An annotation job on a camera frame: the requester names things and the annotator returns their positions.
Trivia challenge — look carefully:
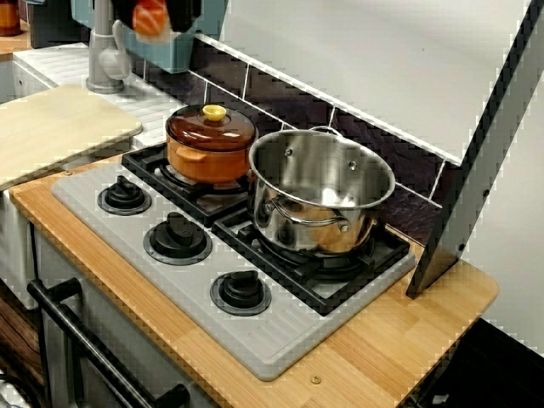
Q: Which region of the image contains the brown lid with yellow knob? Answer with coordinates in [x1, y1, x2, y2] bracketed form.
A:
[164, 104, 259, 151]

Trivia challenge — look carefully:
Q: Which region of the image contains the light wooden cutting board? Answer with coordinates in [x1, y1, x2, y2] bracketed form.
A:
[0, 83, 144, 192]

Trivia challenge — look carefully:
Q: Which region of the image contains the orange toy pot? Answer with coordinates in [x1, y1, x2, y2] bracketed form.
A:
[165, 131, 256, 185]

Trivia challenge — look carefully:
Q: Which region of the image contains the amber jar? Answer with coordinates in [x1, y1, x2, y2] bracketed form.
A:
[0, 0, 22, 37]

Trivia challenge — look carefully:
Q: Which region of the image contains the black box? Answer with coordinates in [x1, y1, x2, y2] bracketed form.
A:
[28, 0, 90, 49]

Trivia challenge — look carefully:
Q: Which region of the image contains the teal dish rack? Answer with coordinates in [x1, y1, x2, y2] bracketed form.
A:
[70, 0, 230, 74]

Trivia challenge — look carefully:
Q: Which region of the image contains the black stove knob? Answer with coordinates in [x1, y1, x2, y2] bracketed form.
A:
[209, 269, 273, 317]
[96, 175, 153, 217]
[142, 211, 214, 267]

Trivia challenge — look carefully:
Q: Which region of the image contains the white sink counter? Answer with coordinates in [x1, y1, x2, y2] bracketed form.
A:
[0, 42, 188, 148]

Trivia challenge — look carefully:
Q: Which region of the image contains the black side panel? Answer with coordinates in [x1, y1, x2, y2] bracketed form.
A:
[405, 0, 544, 301]

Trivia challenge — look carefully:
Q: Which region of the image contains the black burner grate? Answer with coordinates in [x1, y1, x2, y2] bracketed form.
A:
[122, 142, 256, 227]
[211, 207, 412, 316]

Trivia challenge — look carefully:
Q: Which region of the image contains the stainless steel pot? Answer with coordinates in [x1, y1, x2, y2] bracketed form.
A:
[247, 126, 397, 257]

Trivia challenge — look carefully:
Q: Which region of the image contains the grey toy faucet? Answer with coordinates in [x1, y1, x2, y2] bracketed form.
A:
[86, 0, 132, 95]

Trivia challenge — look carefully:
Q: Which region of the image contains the black oven door handle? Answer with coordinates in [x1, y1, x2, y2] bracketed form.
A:
[26, 278, 191, 408]

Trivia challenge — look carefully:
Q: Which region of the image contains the grey stove top plate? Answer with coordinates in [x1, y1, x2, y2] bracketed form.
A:
[50, 142, 417, 383]

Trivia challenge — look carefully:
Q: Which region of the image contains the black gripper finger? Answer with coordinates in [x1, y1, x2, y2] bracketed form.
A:
[112, 0, 136, 26]
[167, 0, 203, 33]

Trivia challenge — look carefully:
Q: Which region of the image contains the salmon nigiri sushi toy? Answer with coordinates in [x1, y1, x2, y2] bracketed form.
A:
[131, 0, 170, 44]

